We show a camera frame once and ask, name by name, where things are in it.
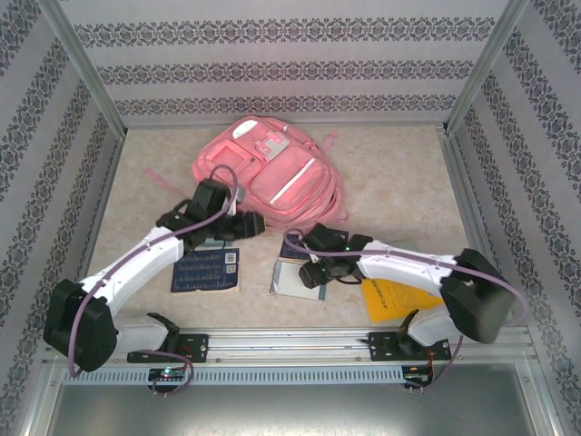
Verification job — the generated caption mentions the dark blue book one code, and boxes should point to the dark blue book one code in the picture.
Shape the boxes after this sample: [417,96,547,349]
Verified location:
[279,235,314,263]

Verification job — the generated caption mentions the white grey notebook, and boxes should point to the white grey notebook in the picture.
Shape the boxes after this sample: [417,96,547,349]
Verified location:
[270,259,326,302]

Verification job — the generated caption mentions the dark blue book two codes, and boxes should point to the dark blue book two codes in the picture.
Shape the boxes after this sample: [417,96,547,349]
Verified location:
[171,247,241,294]

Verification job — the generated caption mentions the yellow book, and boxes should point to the yellow book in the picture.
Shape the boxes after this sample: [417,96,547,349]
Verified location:
[360,277,444,324]

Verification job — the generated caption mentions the pink school backpack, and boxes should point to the pink school backpack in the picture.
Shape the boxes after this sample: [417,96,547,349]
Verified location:
[143,115,349,228]

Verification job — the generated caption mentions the right controller board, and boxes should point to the right controller board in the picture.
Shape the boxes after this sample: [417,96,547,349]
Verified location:
[402,365,435,387]

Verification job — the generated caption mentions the controller board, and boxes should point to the controller board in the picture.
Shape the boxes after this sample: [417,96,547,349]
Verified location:
[148,367,188,383]
[402,365,435,387]

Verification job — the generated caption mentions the left controller board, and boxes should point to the left controller board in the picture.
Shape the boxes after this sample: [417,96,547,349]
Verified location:
[148,367,188,383]

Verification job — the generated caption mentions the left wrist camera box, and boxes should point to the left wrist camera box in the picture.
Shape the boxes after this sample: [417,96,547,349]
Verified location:
[226,185,249,215]

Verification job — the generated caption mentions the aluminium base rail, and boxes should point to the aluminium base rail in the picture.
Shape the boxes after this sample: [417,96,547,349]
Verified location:
[44,327,532,364]

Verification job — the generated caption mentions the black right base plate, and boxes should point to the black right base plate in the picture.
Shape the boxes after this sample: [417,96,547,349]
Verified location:
[368,331,449,363]

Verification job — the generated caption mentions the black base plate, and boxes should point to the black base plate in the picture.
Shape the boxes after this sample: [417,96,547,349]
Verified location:
[368,331,449,363]
[128,333,210,364]

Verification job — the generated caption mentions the aluminium left side rail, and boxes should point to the aluminium left side rail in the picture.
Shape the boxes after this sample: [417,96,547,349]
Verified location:
[61,131,128,332]

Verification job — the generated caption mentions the slotted grey cable duct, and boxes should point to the slotted grey cable duct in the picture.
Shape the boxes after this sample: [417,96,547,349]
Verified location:
[61,366,405,387]

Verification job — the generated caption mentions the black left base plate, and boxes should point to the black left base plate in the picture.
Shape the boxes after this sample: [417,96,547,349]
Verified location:
[128,333,210,364]

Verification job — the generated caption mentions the aluminium right side rail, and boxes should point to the aluminium right side rail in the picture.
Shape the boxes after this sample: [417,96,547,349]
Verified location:
[436,129,517,328]

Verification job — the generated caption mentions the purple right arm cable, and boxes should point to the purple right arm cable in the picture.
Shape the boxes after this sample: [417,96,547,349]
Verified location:
[282,229,528,394]

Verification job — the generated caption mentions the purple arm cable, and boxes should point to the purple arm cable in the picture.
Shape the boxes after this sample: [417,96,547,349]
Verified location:
[66,163,241,399]
[282,229,528,394]

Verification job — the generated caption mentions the aluminium left frame post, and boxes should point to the aluminium left frame post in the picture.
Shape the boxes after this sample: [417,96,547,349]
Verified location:
[38,0,127,137]

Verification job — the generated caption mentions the aluminium frame post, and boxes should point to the aluminium frame post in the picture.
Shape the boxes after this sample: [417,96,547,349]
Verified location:
[38,0,127,137]
[445,0,531,137]

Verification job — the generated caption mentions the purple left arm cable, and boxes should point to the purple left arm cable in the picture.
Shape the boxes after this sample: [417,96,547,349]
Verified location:
[66,163,241,399]

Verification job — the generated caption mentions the aluminium right frame post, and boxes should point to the aluminium right frame post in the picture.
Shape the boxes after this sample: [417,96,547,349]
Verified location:
[445,0,531,137]

